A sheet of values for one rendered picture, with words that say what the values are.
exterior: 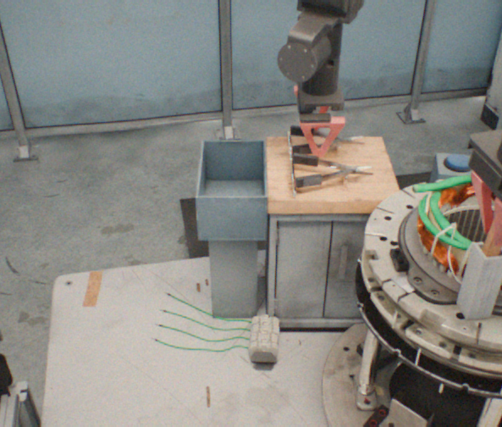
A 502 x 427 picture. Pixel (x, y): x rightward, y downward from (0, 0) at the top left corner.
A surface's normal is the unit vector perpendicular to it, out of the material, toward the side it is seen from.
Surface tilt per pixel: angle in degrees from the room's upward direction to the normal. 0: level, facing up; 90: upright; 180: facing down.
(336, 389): 0
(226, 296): 90
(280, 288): 90
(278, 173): 0
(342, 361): 0
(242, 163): 90
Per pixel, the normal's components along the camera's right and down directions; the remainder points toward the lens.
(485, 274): 0.16, 0.59
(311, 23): 0.05, -0.71
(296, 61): -0.44, 0.55
